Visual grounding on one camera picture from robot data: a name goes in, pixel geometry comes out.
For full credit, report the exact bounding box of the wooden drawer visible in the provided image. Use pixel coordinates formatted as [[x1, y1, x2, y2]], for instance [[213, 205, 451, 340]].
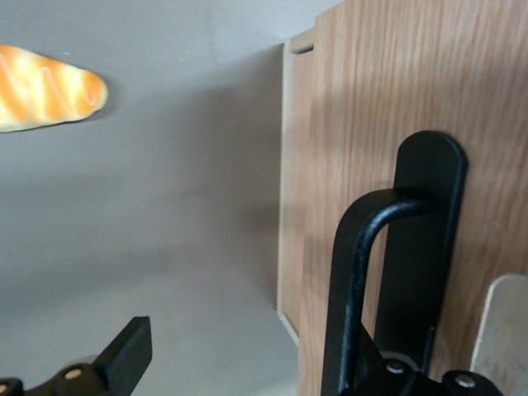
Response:
[[295, 0, 528, 396]]

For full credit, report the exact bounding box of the toy bread loaf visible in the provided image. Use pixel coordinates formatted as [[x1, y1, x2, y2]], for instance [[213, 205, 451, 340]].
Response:
[[0, 44, 110, 134]]

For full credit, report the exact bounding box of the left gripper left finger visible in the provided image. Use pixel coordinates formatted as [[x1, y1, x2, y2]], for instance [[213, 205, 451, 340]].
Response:
[[0, 315, 154, 396]]

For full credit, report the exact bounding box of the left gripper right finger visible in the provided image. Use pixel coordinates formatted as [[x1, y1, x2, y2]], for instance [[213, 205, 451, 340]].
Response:
[[341, 325, 505, 396]]

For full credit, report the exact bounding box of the black metal drawer handle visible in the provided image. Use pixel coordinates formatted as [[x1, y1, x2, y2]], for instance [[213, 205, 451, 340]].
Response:
[[320, 130, 470, 396]]

